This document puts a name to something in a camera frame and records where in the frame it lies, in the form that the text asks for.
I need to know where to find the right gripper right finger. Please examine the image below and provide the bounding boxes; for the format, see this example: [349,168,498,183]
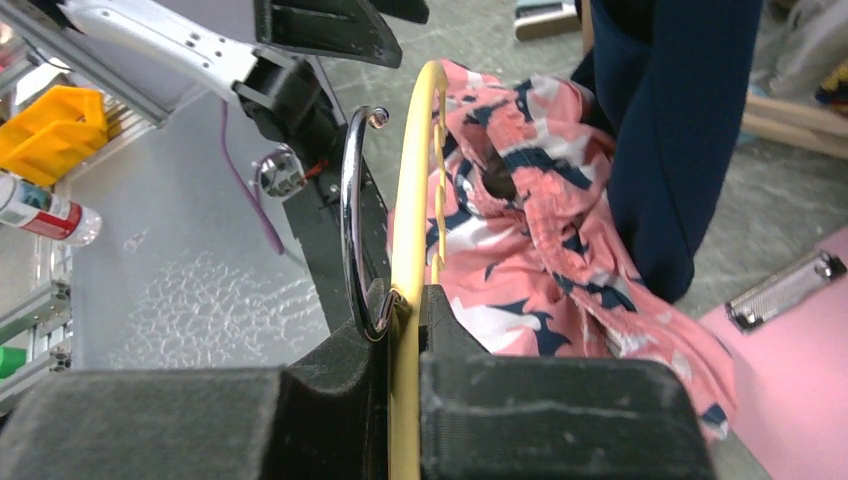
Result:
[420,285,715,479]

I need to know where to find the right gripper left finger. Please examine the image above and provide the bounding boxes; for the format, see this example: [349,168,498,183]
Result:
[1,321,389,479]

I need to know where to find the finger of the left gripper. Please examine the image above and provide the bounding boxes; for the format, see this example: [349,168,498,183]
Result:
[253,0,403,69]
[370,0,430,24]

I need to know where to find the pink patterned shorts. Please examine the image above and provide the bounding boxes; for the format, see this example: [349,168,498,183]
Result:
[425,60,737,440]

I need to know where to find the yellow hanger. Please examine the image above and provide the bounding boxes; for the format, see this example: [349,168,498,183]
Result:
[339,59,452,480]

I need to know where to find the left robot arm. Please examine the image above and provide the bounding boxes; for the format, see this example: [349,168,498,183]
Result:
[29,1,430,143]

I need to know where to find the navy blue shorts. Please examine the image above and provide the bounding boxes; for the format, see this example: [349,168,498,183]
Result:
[572,1,763,302]

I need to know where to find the grey stapler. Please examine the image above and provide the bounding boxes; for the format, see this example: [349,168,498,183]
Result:
[513,0,581,42]

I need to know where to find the pink clipboard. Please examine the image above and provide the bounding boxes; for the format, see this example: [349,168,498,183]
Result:
[701,229,847,479]

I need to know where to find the green plastic part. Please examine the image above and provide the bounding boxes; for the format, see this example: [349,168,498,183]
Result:
[0,346,27,380]

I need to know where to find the yellow plastic part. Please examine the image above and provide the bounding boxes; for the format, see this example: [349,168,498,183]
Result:
[1,85,109,186]

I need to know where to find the plastic bottle red label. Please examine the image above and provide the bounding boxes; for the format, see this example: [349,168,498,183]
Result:
[1,172,102,247]

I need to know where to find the wooden clothes rack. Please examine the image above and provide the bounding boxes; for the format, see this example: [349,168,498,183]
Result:
[578,1,847,158]

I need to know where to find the colourful cartoon print cloth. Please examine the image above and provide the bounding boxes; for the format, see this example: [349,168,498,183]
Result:
[815,60,848,115]

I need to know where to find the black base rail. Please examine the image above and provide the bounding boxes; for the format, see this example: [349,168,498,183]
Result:
[251,56,399,336]

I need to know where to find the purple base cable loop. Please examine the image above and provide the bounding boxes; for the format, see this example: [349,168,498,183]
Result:
[218,99,287,258]

